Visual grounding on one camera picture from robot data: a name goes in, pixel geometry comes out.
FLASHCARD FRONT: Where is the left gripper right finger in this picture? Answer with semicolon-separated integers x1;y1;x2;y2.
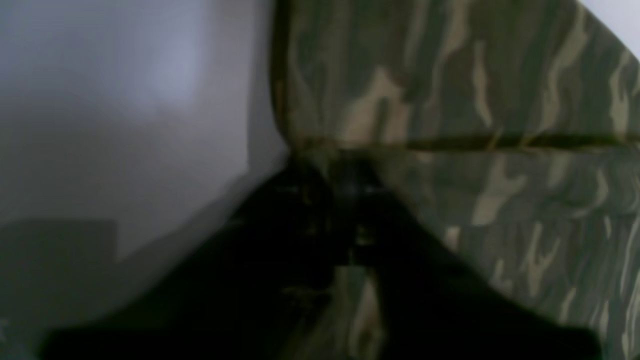
345;156;601;360

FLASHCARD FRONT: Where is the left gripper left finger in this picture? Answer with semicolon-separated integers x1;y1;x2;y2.
39;158;334;360

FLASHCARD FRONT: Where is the camouflage t-shirt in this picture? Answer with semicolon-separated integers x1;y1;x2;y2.
270;0;639;360

